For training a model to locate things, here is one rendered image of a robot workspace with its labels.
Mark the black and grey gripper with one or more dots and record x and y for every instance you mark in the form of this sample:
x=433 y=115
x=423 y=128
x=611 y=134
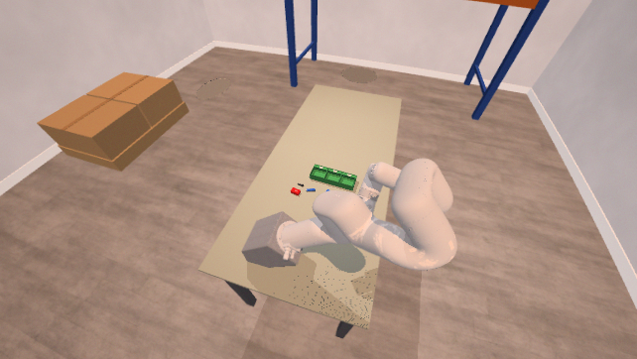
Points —
x=369 y=202

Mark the green three-compartment bin rack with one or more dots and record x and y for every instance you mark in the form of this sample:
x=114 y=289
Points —
x=333 y=177

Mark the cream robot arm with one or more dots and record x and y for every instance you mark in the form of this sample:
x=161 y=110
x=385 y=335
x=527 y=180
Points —
x=349 y=220

